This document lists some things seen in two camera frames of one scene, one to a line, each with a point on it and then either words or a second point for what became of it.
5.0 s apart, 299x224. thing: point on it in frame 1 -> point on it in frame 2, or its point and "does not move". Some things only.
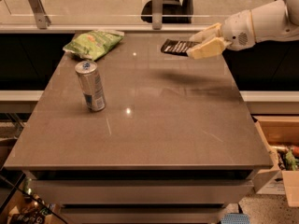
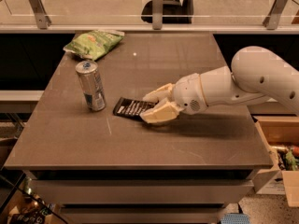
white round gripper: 237,30 -> 188,92
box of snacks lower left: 32,209 does not move
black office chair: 175,11 does not move
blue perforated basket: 235,218 does not move
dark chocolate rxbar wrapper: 176,47 -> 133,107
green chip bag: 94,43 does not move
